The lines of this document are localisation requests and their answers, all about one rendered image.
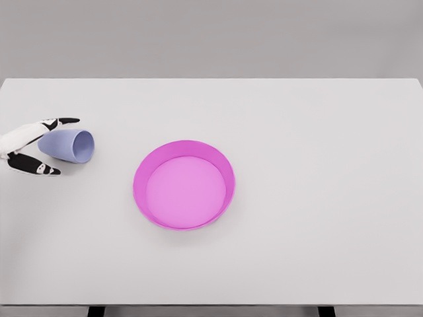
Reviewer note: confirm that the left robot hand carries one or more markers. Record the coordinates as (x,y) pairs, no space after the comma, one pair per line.
(20,137)

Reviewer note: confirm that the lavender blue cup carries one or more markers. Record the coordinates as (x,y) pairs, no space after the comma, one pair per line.
(66,145)

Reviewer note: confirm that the pink round plate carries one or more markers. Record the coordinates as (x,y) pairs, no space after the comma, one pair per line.
(185,188)

